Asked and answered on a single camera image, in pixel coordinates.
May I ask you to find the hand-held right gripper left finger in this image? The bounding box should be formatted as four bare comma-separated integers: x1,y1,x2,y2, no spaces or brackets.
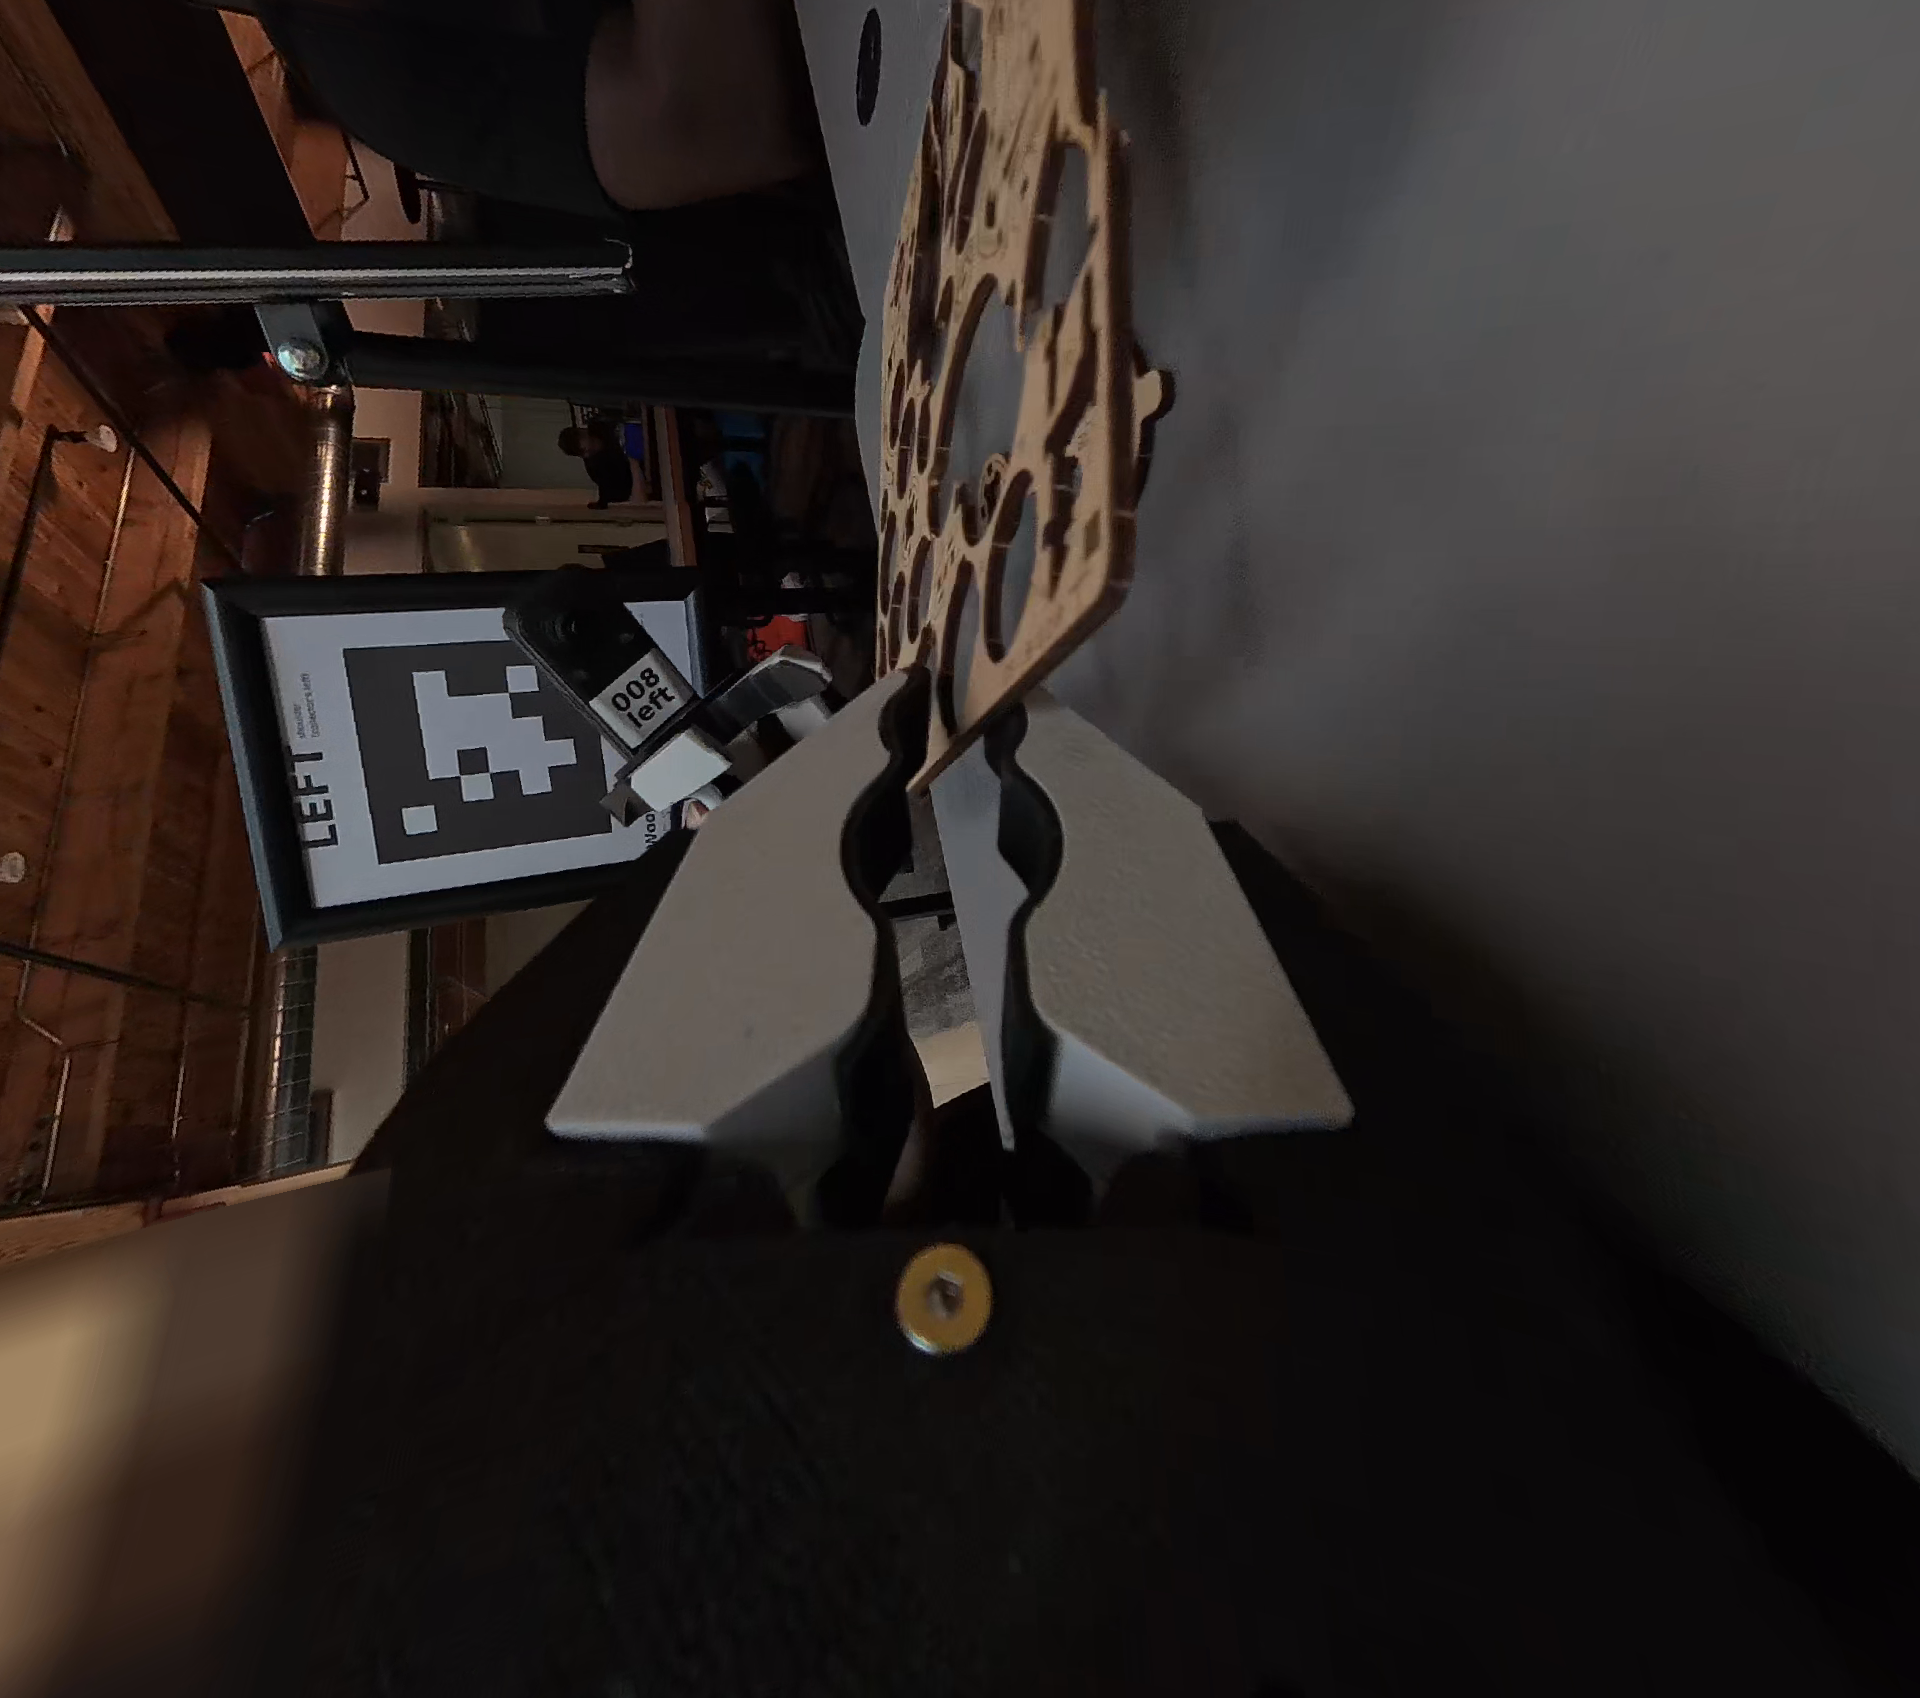
543,663,935,1229

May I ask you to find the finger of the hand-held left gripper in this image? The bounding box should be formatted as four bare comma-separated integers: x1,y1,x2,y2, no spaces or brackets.
601,737,740,830
702,652,837,735

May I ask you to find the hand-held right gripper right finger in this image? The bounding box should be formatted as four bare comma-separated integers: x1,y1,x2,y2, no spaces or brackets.
983,692,1359,1211

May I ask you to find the wooden laser-cut parts sheet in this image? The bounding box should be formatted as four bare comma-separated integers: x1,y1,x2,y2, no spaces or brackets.
870,0,1177,800

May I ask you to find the framed marker sign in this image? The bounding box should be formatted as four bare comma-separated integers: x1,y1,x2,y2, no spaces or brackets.
203,574,706,950

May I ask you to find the grey panel on stand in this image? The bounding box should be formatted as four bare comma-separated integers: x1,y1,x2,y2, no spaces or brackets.
0,241,636,306

